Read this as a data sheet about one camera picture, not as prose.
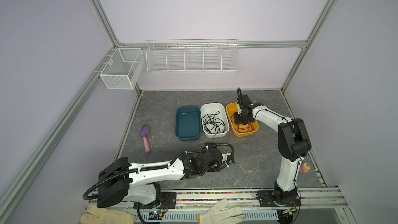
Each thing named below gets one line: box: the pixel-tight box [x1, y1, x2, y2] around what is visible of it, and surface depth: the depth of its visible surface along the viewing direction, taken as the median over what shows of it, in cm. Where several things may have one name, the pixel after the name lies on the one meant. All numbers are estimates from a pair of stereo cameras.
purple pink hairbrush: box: [139, 124, 151, 153], surface depth 96 cm
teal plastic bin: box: [175, 105, 202, 142], surface depth 102 cm
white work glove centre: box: [200, 199, 246, 224], surface depth 71 cm
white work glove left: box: [79, 204, 136, 224], surface depth 71 cm
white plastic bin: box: [200, 102, 230, 138], surface depth 107 cm
